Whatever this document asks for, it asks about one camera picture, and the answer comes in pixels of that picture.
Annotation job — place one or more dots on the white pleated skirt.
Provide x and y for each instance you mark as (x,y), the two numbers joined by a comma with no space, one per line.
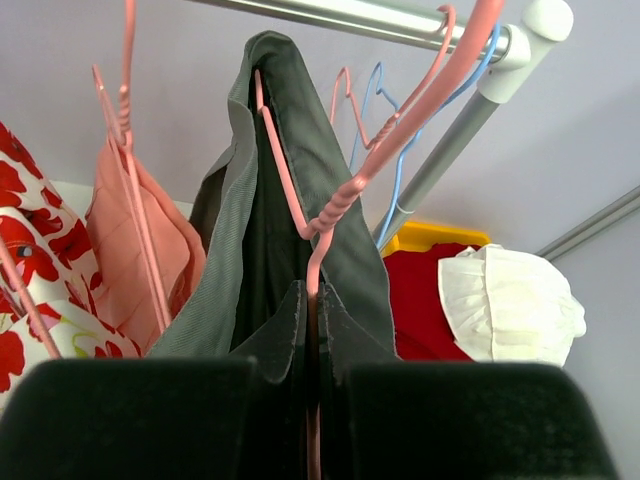
(503,305)

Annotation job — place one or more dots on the yellow plastic bin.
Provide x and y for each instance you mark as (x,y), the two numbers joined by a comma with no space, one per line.
(420,237)

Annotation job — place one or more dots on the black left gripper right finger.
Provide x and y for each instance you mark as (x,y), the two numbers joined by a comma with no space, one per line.
(384,418)

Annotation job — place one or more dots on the pink hanger of floral skirt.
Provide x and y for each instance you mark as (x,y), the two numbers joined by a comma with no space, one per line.
(16,281)

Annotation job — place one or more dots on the white clothes rack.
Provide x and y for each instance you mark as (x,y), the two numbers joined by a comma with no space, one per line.
(513,51)

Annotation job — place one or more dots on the pink hanger of grey skirt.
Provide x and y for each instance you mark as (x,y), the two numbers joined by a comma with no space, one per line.
(435,87)

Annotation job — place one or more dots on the floral red white skirt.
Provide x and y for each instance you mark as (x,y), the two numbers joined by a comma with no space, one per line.
(51,249)

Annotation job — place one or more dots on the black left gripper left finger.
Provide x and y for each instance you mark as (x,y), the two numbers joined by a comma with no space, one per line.
(240,416)

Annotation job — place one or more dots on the pink skirt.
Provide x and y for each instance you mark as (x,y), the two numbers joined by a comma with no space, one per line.
(123,300)

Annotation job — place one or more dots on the grey skirt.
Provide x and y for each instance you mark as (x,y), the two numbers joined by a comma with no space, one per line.
(253,249)

